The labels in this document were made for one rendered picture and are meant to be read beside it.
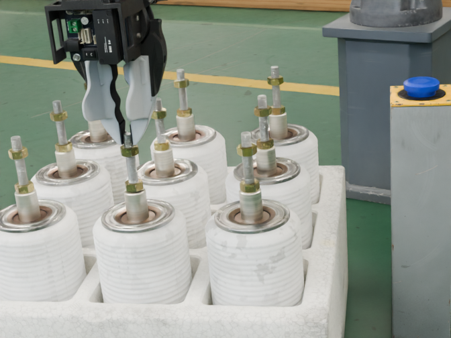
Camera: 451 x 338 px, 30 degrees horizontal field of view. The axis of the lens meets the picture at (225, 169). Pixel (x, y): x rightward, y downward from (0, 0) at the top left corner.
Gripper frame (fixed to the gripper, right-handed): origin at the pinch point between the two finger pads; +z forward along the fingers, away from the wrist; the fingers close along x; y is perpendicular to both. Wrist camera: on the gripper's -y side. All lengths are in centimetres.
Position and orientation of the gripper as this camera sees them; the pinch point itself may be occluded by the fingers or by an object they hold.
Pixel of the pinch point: (129, 129)
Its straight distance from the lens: 83.9
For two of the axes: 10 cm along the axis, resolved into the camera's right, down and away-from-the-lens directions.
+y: -2.2, 3.8, -9.0
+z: 0.8, 9.2, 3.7
